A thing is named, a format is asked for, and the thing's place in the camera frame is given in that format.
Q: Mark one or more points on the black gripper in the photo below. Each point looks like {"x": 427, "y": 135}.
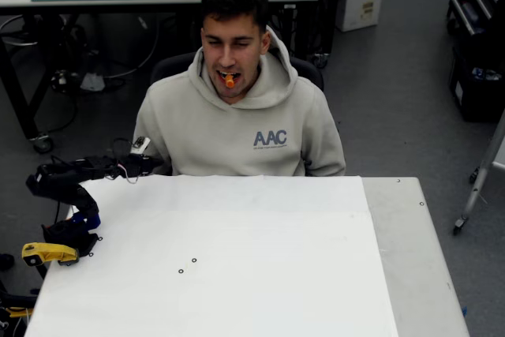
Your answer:
{"x": 136, "y": 166}

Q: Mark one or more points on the black storage bin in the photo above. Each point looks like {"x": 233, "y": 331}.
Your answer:
{"x": 479, "y": 92}

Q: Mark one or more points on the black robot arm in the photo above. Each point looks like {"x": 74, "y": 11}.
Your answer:
{"x": 81, "y": 199}

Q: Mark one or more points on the black office chair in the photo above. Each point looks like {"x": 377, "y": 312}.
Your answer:
{"x": 169, "y": 66}

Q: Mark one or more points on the white crumpled item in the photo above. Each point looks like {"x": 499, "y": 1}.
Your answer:
{"x": 92, "y": 81}

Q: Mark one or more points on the large white paper sheet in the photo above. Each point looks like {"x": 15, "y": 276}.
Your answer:
{"x": 221, "y": 254}

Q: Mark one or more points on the grey metal stand leg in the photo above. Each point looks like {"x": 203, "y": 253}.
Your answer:
{"x": 479, "y": 179}

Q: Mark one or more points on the yellow black clamp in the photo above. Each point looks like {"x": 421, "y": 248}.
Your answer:
{"x": 51, "y": 252}

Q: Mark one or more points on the black yellow tool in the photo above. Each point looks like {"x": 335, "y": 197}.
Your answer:
{"x": 16, "y": 300}

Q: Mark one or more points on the man in beige hoodie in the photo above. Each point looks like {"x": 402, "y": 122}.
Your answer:
{"x": 244, "y": 128}

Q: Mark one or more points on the orange carrot piece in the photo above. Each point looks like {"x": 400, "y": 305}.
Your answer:
{"x": 230, "y": 81}

